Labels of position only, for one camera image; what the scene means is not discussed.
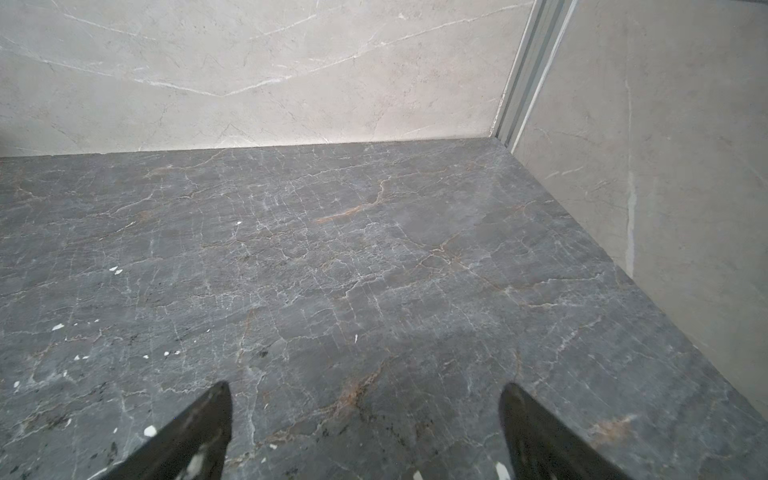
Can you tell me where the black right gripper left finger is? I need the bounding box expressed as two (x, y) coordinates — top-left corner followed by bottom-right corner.
(104, 381), (233, 480)

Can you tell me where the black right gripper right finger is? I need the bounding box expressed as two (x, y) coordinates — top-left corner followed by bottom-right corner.
(498, 382), (630, 480)

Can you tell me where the aluminium frame corner post right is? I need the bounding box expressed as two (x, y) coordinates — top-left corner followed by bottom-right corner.
(492, 0), (578, 153)

